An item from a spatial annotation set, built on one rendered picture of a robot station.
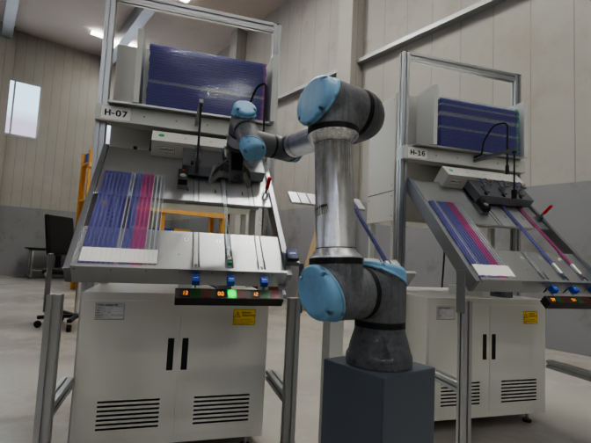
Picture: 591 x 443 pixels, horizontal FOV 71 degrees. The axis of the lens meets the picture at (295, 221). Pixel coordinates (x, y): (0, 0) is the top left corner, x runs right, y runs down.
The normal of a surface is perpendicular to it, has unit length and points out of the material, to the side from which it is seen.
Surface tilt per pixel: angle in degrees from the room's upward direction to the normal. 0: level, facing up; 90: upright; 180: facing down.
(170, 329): 90
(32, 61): 90
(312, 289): 98
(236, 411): 90
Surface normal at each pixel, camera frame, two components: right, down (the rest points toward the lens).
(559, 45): -0.79, -0.08
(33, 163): 0.62, -0.04
